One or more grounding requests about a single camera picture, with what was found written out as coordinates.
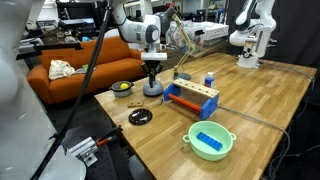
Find black orange clamp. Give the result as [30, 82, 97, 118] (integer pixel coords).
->
[95, 125, 124, 147]

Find white cloth bag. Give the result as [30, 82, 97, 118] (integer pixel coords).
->
[48, 59, 77, 81]

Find grey cable across table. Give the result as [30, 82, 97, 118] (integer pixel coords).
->
[217, 104, 292, 180]

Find floral patterned bag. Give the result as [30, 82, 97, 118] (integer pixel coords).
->
[165, 21, 206, 54]

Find mint green two-handled bowl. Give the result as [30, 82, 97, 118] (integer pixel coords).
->
[182, 120, 238, 162]

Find flat wooden piece with holes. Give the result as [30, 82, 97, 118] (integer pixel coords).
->
[127, 100, 145, 109]

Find grey keyboard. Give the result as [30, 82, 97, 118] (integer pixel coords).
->
[73, 65, 98, 75]

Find aluminium bracket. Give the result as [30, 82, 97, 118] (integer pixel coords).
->
[67, 136, 100, 168]

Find blue toy building brick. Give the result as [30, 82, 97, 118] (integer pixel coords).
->
[195, 131, 224, 152]

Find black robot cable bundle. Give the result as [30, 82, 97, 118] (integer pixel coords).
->
[29, 0, 115, 180]

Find orange sofa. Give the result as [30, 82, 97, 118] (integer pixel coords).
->
[26, 35, 148, 106]

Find black perforated breadboard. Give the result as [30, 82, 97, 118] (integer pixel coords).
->
[59, 124, 134, 180]

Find blue bottle white cap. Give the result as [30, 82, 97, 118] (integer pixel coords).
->
[204, 71, 216, 89]

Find wooden toy toolbox orange handle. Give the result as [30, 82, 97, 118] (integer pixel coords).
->
[163, 78, 221, 121]

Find small grey pot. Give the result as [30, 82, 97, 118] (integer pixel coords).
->
[109, 80, 135, 99]

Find white cardboard box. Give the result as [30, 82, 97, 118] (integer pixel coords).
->
[198, 21, 230, 42]

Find black round plate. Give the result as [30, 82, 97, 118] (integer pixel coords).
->
[128, 108, 154, 126]

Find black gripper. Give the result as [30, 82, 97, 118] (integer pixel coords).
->
[141, 60, 165, 88]

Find thin black cable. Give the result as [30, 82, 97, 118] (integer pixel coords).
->
[259, 60, 316, 174]

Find black mount bar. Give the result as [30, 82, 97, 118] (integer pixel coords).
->
[14, 41, 84, 62]

